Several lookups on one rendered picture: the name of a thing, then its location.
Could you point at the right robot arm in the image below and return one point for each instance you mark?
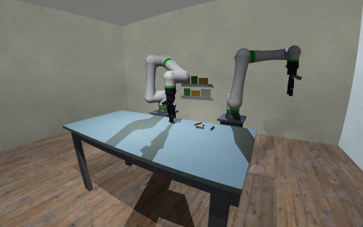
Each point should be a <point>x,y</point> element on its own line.
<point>171,77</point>

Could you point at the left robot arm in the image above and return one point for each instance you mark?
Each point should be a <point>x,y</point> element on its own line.
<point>242,59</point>

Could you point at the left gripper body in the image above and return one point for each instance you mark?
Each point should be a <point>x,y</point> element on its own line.
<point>291,72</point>

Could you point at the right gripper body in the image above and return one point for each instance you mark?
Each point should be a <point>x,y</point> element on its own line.
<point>170,98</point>

